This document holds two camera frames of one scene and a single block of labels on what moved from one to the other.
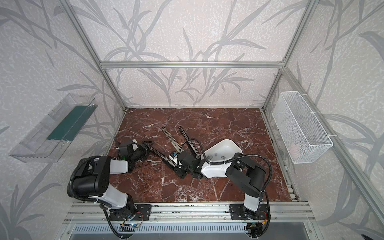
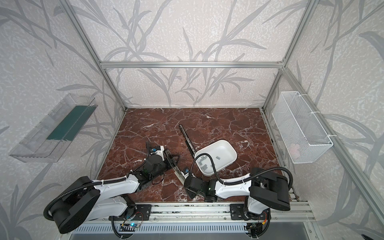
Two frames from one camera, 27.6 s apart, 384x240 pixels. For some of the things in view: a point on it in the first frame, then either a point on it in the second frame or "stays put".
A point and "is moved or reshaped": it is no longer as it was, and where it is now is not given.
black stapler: [197, 154] stays put
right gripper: [179, 163] to [182, 174]
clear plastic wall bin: [47, 142] stays put
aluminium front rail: [191, 213] stays put
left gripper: [144, 149] to [167, 156]
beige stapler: [174, 142] is moved or reshaped
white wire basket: [304, 139] stays put
